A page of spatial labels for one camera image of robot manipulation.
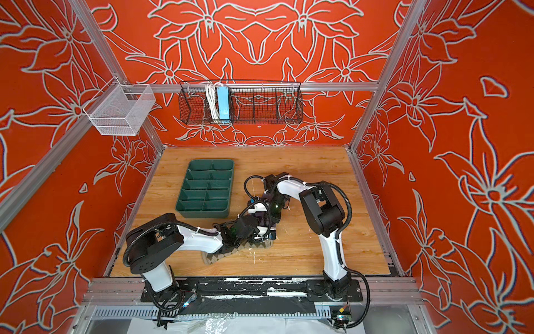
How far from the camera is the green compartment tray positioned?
920mm

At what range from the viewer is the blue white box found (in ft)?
2.95

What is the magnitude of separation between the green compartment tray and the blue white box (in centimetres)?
25
